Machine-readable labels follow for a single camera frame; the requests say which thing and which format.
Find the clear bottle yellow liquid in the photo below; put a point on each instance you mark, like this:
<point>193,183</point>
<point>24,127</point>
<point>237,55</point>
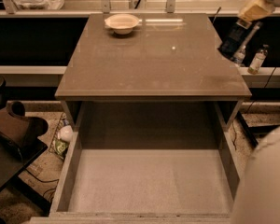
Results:
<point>258,60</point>

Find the dark blue rxbar wrapper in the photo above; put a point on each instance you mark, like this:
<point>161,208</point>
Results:
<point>234,38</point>

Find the green snack bag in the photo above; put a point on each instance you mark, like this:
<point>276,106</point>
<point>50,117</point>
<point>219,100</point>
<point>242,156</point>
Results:
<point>60,147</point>

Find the clear water bottle blue label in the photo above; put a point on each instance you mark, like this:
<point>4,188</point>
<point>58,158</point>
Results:
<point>238,57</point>

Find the open grey top drawer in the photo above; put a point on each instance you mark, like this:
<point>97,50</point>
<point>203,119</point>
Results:
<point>148,163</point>

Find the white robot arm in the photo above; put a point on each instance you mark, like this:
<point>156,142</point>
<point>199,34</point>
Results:
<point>257,199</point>

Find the black pole on floor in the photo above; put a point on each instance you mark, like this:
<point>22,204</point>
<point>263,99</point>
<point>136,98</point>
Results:
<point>248,133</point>

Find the white paper bowl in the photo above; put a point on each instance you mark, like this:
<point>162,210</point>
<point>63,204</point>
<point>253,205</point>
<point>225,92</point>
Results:
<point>122,24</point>

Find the white round object on floor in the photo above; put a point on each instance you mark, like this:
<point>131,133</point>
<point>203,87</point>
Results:
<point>65,134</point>

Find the grey cabinet counter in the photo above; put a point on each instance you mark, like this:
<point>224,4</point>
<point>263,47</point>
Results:
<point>167,57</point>

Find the black office chair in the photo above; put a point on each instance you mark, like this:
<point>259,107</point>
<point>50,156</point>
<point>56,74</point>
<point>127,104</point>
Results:
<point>19,146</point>

